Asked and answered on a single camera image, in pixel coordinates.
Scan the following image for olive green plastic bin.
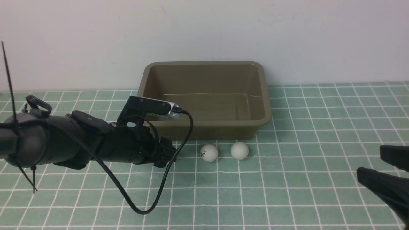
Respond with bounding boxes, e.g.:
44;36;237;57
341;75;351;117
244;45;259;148
137;61;272;140

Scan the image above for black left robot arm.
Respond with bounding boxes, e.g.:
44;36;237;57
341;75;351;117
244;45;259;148
1;95;177;170

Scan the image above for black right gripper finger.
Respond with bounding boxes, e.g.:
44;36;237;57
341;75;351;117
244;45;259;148
356;167;409;224
380;145;409;171

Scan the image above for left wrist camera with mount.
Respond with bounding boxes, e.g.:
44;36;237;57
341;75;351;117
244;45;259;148
116;96;186;126

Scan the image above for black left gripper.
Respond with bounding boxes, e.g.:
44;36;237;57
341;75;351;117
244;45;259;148
101;126;177;168

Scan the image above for black left camera cable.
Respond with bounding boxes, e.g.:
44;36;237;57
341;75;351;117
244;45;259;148
48;109;194;215

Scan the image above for white ping-pong ball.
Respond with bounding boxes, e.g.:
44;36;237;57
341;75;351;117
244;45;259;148
200;144;219;163
230;142;249;161

